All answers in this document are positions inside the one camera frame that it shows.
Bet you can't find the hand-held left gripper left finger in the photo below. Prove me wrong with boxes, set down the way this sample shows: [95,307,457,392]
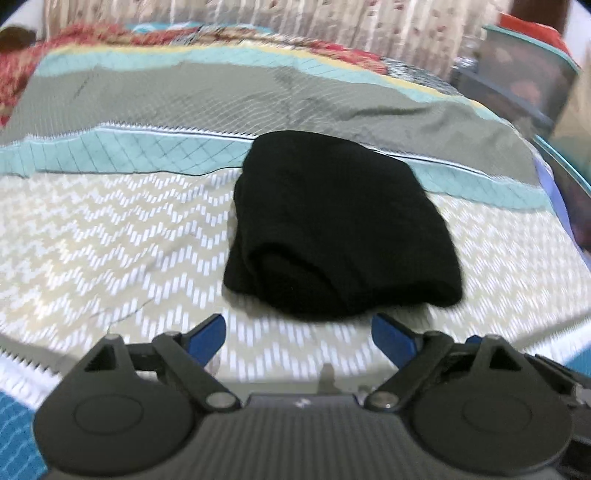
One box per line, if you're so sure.
[69,313,242,412]

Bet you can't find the black pants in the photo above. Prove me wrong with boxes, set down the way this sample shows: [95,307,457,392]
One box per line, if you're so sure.
[222,130,464,321]

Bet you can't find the teal checked bed sheet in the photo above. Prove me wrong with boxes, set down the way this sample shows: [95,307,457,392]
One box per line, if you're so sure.
[0,390,49,480]

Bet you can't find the beige floral curtain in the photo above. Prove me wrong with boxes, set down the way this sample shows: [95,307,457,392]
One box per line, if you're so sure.
[41,0,514,83]

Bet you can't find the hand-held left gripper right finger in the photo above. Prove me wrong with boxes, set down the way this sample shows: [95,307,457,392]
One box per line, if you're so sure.
[364,313,525,414]

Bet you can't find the clear storage bin teal lid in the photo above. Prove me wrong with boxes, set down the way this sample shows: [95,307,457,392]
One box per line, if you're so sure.
[451,24,583,139]

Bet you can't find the dark bin with teal rim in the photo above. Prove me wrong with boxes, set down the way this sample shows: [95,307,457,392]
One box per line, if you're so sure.
[531,133,591,261]

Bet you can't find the zigzag patterned quilt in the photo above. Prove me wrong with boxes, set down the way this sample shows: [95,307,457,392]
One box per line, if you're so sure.
[0,46,591,384]

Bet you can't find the pile of colourful clothes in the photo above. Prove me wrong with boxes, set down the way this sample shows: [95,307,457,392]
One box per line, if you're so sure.
[498,13,571,54]

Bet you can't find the periwinkle blue mattress cover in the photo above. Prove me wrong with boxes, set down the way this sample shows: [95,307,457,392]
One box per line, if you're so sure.
[530,150,557,197]

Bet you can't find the red patterned blanket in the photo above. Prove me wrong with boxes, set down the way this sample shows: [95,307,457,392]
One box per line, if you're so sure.
[0,23,389,127]

